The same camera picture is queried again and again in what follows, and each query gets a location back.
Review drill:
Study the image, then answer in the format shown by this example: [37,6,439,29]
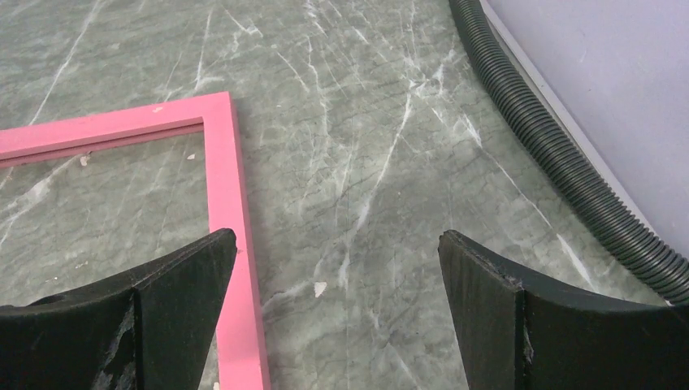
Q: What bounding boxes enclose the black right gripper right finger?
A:
[438,230,688,389]

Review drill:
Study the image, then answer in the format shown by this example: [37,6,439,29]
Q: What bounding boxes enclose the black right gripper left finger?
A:
[1,228,237,389]

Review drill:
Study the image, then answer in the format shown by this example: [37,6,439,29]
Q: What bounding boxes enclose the pink wooden picture frame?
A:
[1,92,271,389]

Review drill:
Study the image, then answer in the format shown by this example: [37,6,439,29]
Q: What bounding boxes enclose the black corrugated hose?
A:
[448,0,689,306]

